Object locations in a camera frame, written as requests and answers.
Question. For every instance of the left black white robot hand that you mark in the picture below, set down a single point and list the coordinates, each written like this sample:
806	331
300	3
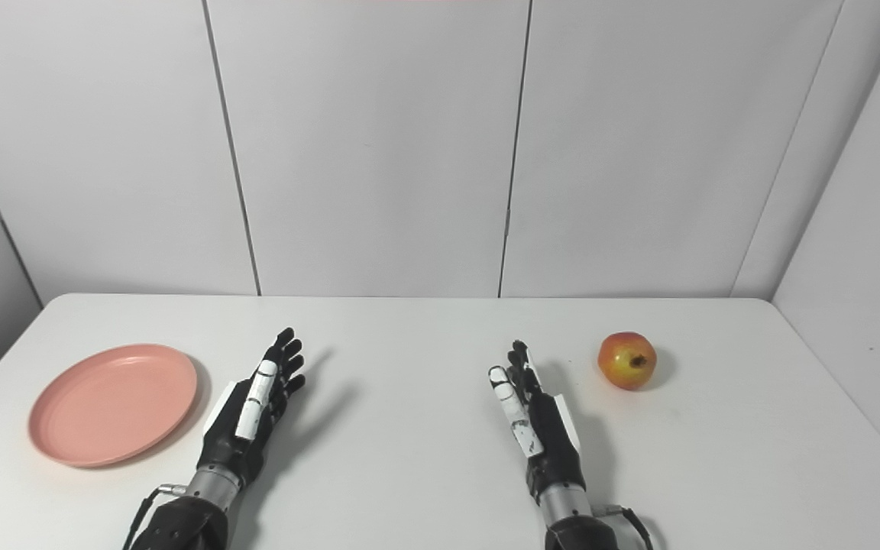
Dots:
235	435

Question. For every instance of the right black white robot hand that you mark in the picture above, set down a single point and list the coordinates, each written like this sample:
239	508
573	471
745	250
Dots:
551	443

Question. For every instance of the red yellow apple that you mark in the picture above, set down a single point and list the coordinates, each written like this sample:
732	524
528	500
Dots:
625	359

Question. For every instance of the pink round plate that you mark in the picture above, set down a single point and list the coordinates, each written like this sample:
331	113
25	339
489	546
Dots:
111	405

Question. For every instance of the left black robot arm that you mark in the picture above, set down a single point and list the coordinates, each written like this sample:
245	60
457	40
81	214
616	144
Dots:
195	512

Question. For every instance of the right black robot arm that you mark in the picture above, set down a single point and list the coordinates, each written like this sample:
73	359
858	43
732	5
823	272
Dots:
574	527

